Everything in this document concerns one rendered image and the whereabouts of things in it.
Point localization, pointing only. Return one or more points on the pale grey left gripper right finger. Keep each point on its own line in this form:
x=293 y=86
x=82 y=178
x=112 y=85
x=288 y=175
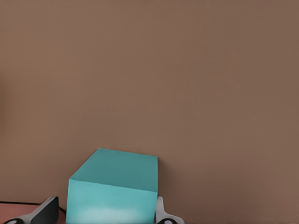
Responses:
x=161 y=214

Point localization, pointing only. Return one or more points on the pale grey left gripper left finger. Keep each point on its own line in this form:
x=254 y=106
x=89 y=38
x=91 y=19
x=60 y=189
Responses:
x=42 y=213

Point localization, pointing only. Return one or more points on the blue cube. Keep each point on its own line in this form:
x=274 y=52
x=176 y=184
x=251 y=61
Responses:
x=112 y=186

